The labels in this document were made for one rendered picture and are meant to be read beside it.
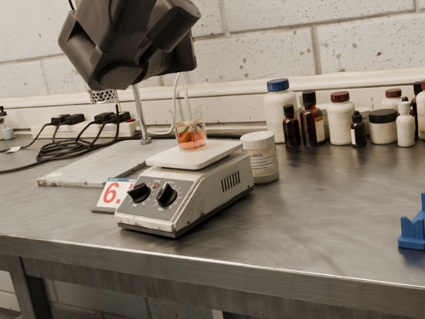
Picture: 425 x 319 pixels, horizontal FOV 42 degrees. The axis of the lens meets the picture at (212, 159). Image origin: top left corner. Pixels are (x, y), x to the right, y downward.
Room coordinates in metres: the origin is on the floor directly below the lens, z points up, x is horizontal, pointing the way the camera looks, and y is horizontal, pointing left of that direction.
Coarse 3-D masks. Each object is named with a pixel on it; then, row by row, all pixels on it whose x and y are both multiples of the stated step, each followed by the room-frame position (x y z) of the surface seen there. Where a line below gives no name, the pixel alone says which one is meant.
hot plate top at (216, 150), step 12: (216, 144) 0.89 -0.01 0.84; (228, 144) 0.87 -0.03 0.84; (240, 144) 0.87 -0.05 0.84; (156, 156) 0.88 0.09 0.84; (168, 156) 0.86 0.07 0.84; (180, 156) 0.85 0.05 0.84; (192, 156) 0.84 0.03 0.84; (204, 156) 0.83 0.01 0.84; (216, 156) 0.82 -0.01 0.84; (192, 168) 0.80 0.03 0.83
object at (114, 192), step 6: (108, 186) 0.95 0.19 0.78; (114, 186) 0.94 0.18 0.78; (120, 186) 0.94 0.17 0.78; (126, 186) 0.93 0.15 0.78; (108, 192) 0.94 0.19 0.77; (114, 192) 0.93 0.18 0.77; (120, 192) 0.92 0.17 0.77; (126, 192) 0.92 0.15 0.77; (102, 198) 0.94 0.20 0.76; (108, 198) 0.93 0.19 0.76; (114, 198) 0.92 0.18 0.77; (120, 198) 0.91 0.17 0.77
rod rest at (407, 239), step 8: (424, 192) 0.67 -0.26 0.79; (424, 200) 0.66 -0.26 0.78; (424, 208) 0.66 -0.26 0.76; (416, 216) 0.65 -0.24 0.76; (424, 216) 0.65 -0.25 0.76; (408, 224) 0.60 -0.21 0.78; (416, 224) 0.59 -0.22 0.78; (424, 224) 0.63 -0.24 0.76; (408, 232) 0.60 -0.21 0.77; (416, 232) 0.59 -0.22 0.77; (424, 232) 0.59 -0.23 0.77; (400, 240) 0.60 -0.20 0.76; (408, 240) 0.59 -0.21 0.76; (416, 240) 0.59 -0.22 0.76; (424, 240) 0.59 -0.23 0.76; (416, 248) 0.59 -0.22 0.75; (424, 248) 0.58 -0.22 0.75
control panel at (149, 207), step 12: (144, 180) 0.84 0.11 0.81; (156, 180) 0.83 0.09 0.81; (168, 180) 0.81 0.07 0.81; (180, 180) 0.80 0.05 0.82; (156, 192) 0.80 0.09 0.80; (180, 192) 0.77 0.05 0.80; (120, 204) 0.82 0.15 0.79; (132, 204) 0.81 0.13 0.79; (144, 204) 0.79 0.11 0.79; (156, 204) 0.78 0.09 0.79; (156, 216) 0.76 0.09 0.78; (168, 216) 0.74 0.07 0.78
